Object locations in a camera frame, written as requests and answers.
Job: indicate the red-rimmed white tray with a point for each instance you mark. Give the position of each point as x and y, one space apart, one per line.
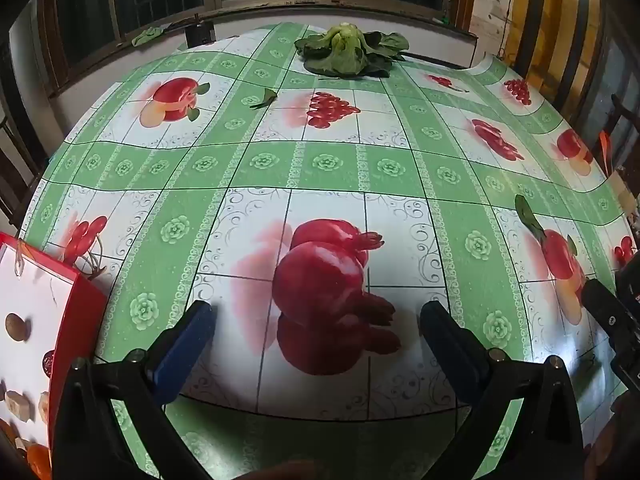
75 310

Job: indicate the brown longan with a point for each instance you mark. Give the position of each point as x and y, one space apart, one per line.
16 327

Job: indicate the round beige peeled fruit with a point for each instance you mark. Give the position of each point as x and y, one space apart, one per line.
44 406

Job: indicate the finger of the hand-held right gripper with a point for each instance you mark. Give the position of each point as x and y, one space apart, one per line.
602 310

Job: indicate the black square box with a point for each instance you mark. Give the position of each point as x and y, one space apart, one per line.
200 34

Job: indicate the beige fruit piece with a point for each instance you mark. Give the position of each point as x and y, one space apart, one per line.
17 405

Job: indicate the orange tangerine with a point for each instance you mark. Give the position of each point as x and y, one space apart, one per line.
39 460

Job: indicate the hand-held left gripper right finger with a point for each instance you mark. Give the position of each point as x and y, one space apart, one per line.
450 345

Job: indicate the orange plastic piece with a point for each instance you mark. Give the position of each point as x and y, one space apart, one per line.
605 150

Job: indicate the green leafy cabbage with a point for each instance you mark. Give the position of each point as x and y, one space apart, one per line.
345 52

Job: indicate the red date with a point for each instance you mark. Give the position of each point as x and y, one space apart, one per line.
48 362

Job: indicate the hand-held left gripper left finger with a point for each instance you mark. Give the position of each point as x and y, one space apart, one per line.
187 345

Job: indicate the green fruit-print tablecloth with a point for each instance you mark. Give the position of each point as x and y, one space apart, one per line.
320 160

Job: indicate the small green leaf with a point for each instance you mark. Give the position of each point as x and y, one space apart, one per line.
265 97

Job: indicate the green cloth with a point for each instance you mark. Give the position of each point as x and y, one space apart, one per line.
147 35

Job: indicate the yellow door frame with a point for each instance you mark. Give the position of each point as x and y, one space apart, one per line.
575 35

